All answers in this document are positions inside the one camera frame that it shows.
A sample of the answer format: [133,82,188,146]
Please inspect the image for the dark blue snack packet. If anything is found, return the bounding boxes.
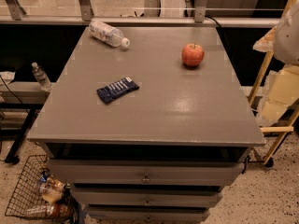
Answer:
[96,77,139,104]

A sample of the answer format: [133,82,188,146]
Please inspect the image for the yellow wooden frame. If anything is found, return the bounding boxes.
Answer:
[248,0,299,167]

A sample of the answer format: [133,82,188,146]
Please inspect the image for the bottle in wire basket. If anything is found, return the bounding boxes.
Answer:
[25,203,72,218]

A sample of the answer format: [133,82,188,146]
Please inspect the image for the black wire basket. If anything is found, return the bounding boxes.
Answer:
[5,155,78,224]

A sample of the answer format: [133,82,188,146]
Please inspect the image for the black cable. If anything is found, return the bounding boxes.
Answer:
[206,15,233,53]

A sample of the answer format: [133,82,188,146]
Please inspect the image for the top grey drawer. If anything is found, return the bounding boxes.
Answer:
[47,159,243,186]

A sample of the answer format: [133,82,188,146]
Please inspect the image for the middle grey drawer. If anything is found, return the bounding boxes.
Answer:
[71,187,222,208]

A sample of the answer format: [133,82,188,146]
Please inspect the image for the small standing plastic bottle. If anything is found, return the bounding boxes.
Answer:
[32,63,51,92]

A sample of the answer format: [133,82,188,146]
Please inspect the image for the grey drawer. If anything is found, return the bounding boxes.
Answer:
[86,206,209,223]
[47,159,243,186]
[71,187,222,208]

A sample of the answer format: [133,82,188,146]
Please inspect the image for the metal railing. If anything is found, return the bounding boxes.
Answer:
[0,0,282,27]

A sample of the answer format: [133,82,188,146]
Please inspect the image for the clear plastic water bottle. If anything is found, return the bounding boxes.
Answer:
[89,21,130,48]

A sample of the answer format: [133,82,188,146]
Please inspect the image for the red apple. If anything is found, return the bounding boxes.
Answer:
[181,44,205,67]

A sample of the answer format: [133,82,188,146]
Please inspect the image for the grey drawer cabinet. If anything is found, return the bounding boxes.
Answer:
[26,26,267,224]

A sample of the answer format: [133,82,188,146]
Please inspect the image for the grey side table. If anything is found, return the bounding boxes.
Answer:
[0,82,50,164]

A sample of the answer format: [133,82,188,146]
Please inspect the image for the snack bags in basket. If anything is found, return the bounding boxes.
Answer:
[38,175,65,203]

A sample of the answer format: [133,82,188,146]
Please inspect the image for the bottom grey drawer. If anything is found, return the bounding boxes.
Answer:
[86,206,209,223]

